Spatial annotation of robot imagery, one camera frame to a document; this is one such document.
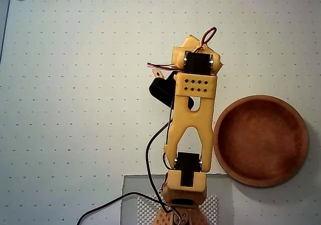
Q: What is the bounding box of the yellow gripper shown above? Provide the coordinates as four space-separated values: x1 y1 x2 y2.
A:
172 34 224 75

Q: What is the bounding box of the perforated tan robot base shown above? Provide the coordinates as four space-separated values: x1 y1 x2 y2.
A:
152 197 209 225

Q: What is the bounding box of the round wooden bowl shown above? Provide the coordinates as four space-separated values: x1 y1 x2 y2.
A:
212 94 309 187

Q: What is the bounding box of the white foam grip mat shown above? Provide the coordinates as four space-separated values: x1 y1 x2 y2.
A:
137 193 218 225

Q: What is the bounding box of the red white servo wire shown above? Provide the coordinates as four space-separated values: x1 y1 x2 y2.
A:
146 62 177 70
195 27 218 53

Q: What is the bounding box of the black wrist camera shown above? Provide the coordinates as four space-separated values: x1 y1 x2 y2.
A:
147 71 195 111

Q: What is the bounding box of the black camera cable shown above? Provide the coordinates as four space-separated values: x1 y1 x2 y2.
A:
76 104 182 225

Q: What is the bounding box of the grey base plate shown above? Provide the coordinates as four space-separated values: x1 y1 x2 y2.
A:
121 173 235 225

